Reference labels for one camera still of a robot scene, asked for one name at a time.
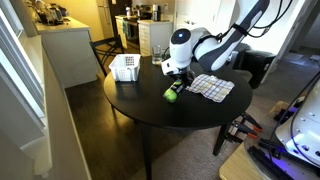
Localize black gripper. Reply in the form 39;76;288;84
171;67;197;91

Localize white drawer cabinet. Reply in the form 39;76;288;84
137;19;174;58

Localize yellow-green tennis ball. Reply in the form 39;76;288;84
162;89;178;104

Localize clear glass mug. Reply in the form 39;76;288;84
151;44;166;66

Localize large black trash can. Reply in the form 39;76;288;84
244;49;277;90

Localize white door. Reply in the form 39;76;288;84
172;0;239;34

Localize white kitchen counter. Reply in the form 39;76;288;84
33;16;100;89

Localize countertop appliances cluster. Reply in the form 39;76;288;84
25;0;70;26

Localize black orange-handled clamps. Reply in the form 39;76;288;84
227;111;264;143

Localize kitchen stove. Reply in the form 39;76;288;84
122;16;141;52

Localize white window frame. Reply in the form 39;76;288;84
0;8;47;148

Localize black dining chair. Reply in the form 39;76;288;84
89;34;125;77

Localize checkered dish cloth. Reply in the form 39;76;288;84
185;73;236;103

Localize round black table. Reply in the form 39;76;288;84
103;54;253;180

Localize robot mounting cart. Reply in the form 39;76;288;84
218;136;320;180

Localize white plastic basket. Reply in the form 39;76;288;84
108;53;142;83

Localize steel coffee maker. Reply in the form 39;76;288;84
151;3;161;22

